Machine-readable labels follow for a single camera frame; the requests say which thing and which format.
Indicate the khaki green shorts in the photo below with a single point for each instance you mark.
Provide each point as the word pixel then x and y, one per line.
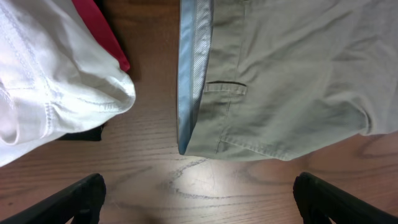
pixel 279 79

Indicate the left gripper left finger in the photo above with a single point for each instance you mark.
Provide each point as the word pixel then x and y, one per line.
pixel 80 202

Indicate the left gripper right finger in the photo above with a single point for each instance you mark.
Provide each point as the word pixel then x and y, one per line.
pixel 320 202

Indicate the white folded garment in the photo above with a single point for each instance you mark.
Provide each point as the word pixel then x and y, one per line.
pixel 55 78

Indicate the red folded garment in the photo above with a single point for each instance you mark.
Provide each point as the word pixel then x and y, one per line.
pixel 93 14

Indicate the black folded garment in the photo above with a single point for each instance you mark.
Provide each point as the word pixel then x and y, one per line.
pixel 90 135

